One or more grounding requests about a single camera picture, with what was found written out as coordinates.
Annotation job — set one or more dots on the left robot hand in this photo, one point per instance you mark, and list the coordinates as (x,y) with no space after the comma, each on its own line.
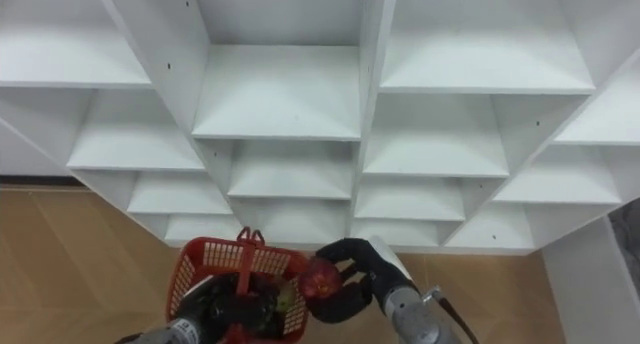
(235,304)

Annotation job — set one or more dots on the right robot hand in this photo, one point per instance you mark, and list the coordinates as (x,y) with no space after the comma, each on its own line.
(380,274)

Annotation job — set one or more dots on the red plastic basket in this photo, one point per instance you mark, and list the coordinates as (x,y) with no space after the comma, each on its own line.
(225,254)

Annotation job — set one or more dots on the red apple soft toy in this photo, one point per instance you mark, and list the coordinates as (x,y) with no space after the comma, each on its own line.
(320,279)

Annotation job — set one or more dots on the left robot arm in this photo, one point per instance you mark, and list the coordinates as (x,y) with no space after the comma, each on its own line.
(170,334)

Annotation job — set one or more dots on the green pear soft toy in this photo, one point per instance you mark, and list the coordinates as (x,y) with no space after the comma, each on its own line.
(286,296)

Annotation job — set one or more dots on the white cubby shelf unit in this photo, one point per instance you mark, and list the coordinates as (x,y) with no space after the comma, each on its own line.
(280,94)

